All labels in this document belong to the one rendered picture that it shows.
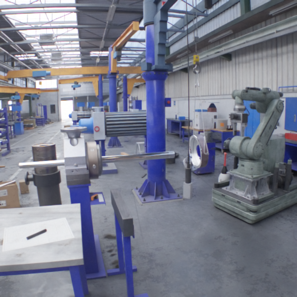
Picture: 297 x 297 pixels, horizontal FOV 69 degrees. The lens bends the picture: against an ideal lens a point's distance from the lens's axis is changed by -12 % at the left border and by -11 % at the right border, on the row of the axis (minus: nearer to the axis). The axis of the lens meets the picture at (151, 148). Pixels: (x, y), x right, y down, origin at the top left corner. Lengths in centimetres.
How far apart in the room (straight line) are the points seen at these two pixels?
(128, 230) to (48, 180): 224
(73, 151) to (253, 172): 247
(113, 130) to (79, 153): 378
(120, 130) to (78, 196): 396
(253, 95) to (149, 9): 220
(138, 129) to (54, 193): 298
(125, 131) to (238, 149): 324
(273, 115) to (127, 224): 270
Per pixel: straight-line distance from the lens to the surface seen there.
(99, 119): 579
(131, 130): 598
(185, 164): 293
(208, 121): 911
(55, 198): 389
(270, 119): 363
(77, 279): 143
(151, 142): 406
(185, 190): 187
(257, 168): 360
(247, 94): 341
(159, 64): 388
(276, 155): 425
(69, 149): 221
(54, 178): 376
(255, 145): 341
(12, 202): 425
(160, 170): 416
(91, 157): 223
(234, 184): 374
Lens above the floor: 161
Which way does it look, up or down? 10 degrees down
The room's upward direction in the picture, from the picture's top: 1 degrees counter-clockwise
